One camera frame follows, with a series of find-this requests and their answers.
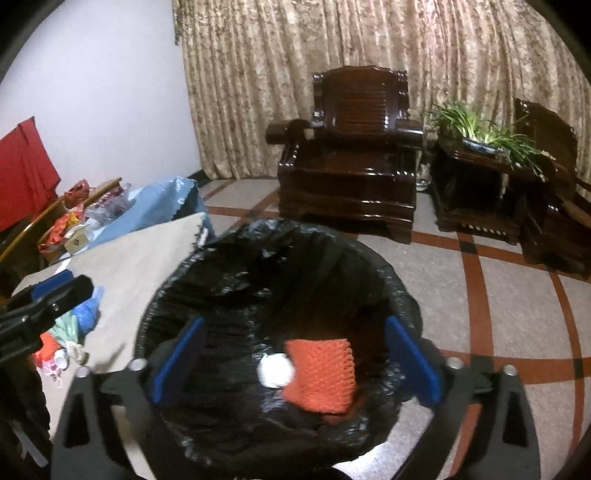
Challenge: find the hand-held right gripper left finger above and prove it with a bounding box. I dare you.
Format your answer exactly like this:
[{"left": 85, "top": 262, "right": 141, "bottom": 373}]
[{"left": 50, "top": 316, "right": 207, "bottom": 480}]

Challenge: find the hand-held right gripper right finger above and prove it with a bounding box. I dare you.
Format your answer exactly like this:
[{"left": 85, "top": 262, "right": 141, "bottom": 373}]
[{"left": 385, "top": 316, "right": 542, "bottom": 480}]

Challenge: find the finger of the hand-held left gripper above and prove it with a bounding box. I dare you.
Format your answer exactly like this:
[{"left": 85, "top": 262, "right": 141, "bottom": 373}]
[{"left": 0, "top": 270, "right": 95, "bottom": 363}]

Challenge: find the blue plastic bag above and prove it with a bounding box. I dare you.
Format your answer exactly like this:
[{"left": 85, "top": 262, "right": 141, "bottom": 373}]
[{"left": 69, "top": 286, "right": 105, "bottom": 334}]

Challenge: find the black bag lined trash bin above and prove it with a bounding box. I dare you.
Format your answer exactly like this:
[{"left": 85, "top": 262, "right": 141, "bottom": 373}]
[{"left": 133, "top": 218, "right": 423, "bottom": 480}]

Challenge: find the light green wrapper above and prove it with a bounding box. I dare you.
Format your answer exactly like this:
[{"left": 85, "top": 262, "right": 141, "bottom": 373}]
[{"left": 46, "top": 311, "right": 79, "bottom": 344}]

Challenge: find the small cream box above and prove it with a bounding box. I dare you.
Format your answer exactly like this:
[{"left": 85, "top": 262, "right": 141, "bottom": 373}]
[{"left": 65, "top": 228, "right": 92, "bottom": 256}]

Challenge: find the red yellow snack packet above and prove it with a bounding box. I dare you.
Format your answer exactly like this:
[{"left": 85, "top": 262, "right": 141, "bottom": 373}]
[{"left": 39, "top": 213, "right": 84, "bottom": 254}]

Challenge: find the orange foam fruit net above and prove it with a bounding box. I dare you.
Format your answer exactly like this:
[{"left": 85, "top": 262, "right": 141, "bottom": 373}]
[{"left": 281, "top": 338, "right": 357, "bottom": 414}]

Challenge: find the white crumpled tissue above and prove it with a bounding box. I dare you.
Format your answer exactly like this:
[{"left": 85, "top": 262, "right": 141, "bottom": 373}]
[{"left": 257, "top": 353, "right": 296, "bottom": 389}]

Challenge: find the clear glass bowl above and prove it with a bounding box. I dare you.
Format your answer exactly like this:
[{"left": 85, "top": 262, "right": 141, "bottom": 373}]
[{"left": 85, "top": 182, "right": 134, "bottom": 223}]

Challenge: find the red plastic snack bag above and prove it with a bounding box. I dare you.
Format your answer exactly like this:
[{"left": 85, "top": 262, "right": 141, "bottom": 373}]
[{"left": 62, "top": 179, "right": 93, "bottom": 208}]

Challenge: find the light wooden chair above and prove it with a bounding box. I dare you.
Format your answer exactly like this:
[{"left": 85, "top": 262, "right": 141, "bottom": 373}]
[{"left": 0, "top": 176, "right": 123, "bottom": 296}]

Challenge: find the red cloth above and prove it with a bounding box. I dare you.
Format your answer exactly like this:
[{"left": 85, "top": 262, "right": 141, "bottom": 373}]
[{"left": 0, "top": 116, "right": 62, "bottom": 234}]

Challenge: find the dark wooden side table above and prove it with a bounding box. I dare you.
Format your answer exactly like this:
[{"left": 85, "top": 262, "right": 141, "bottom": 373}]
[{"left": 431, "top": 138, "right": 555, "bottom": 247}]

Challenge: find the dark wooden armchair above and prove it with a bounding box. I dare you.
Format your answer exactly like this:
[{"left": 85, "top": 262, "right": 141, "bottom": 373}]
[
  {"left": 265, "top": 65, "right": 426, "bottom": 245},
  {"left": 515, "top": 98, "right": 591, "bottom": 280}
]

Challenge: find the potted green plant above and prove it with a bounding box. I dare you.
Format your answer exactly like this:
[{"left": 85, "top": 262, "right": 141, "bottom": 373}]
[{"left": 422, "top": 99, "right": 557, "bottom": 181}]

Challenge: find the beige patterned curtain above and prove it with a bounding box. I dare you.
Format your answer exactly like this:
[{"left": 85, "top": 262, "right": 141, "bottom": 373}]
[{"left": 172, "top": 0, "right": 591, "bottom": 195}]

